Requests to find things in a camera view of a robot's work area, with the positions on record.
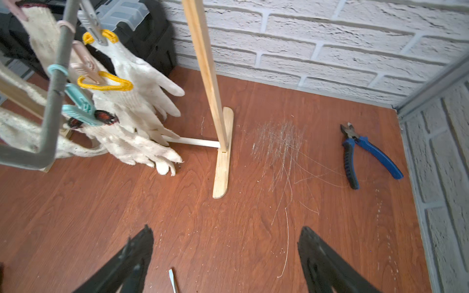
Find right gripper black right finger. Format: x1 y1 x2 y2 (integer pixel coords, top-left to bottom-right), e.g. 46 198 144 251
298 227 379 293

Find blue handled pliers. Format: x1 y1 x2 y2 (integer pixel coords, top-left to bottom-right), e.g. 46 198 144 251
340 123 404 190

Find white glove red cuff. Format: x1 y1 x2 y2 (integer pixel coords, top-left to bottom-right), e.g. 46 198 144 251
65 110 183 176

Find yellow black screwdriver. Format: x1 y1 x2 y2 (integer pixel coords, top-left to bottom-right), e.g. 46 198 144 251
169 269 178 293

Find grey plastic clip hanger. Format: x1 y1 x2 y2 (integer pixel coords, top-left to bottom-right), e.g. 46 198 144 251
1 1 81 170

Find white glove yellow cuff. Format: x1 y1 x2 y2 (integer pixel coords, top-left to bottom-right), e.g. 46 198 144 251
77 71 180 147
83 29 185 118

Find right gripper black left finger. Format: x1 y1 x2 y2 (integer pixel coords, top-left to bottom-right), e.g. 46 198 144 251
75 225 154 293

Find pink clip on grey hanger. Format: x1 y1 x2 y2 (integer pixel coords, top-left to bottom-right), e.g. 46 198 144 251
70 40 105 85

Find black plastic toolbox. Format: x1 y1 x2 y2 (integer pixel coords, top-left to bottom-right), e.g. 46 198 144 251
1 1 177 78

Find teal clothes clip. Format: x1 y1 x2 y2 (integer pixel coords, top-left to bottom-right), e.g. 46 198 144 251
46 64 105 129

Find wooden drying rack frame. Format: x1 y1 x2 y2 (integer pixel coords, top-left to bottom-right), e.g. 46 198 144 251
1 1 234 199

